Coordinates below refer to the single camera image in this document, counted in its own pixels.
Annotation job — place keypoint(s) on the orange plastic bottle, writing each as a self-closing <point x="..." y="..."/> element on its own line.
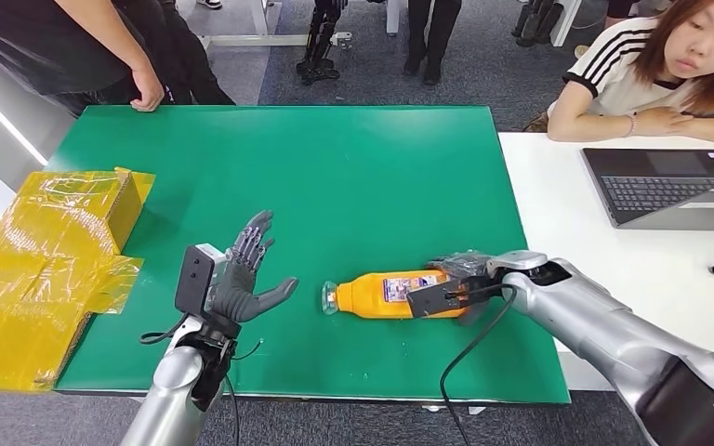
<point x="363" y="295"/>

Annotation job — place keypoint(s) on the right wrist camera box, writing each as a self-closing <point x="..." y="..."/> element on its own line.
<point x="431" y="300"/>

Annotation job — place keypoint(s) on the standing person's hand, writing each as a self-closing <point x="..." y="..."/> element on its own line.
<point x="147" y="91"/>

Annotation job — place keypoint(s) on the yellow taped cardboard box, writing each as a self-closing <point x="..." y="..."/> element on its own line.
<point x="37" y="277"/>

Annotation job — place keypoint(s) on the white furniture leg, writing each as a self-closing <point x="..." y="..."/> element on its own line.
<point x="394" y="15"/>

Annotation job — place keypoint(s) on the standing person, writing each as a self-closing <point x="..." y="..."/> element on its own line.
<point x="37" y="43"/>

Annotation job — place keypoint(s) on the dark grey laptop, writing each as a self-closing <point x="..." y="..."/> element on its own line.
<point x="671" y="191"/>

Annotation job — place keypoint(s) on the seated person's hand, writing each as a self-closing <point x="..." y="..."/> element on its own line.
<point x="665" y="120"/>

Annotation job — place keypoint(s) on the black humanoid robot legs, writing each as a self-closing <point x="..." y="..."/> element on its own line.
<point x="320" y="43"/>

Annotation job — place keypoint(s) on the person's legs in black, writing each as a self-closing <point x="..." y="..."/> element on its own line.
<point x="437" y="31"/>

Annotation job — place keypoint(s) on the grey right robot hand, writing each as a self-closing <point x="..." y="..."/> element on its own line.
<point x="465" y="264"/>

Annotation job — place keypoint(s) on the white table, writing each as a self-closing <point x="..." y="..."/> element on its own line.
<point x="609" y="215"/>

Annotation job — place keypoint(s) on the seated person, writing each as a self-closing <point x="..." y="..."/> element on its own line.
<point x="616" y="74"/>

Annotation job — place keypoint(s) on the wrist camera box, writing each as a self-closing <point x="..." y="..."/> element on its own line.
<point x="194" y="280"/>
<point x="431" y="300"/>

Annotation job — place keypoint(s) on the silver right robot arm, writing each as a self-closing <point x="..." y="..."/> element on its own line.
<point x="591" y="320"/>

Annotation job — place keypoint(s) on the brown bag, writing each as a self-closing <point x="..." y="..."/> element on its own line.
<point x="535" y="123"/>

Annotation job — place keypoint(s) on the white desk frame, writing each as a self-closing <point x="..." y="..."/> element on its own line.
<point x="252" y="39"/>

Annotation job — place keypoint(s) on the white slanted desk leg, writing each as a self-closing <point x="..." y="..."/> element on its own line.
<point x="565" y="21"/>

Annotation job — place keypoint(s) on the green table mat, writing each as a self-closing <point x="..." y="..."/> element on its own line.
<point x="332" y="184"/>

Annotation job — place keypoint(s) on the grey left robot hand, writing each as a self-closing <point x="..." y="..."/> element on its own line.
<point x="237" y="295"/>

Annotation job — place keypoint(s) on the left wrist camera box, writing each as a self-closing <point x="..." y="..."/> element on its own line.
<point x="194" y="280"/>

